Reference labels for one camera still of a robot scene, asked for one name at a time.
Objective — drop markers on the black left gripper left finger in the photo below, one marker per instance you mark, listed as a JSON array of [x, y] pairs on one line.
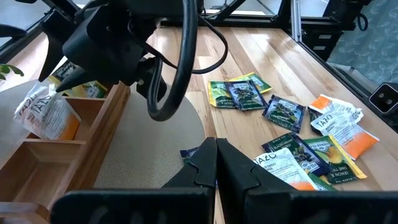
[[202, 168]]

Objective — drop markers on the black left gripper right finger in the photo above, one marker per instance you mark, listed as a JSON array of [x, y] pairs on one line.
[[236, 174]]

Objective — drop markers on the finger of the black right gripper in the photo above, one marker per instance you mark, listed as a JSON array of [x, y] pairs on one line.
[[77, 79], [53, 46]]

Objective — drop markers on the wooden tea organizer box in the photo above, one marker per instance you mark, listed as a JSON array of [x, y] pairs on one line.
[[93, 124]]

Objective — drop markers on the round grey placemat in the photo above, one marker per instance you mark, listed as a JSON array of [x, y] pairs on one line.
[[146, 140]]

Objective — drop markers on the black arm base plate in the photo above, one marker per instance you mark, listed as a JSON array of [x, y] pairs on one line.
[[320, 40]]

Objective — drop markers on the black table-level camera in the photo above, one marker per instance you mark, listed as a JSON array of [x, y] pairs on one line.
[[384, 98]]

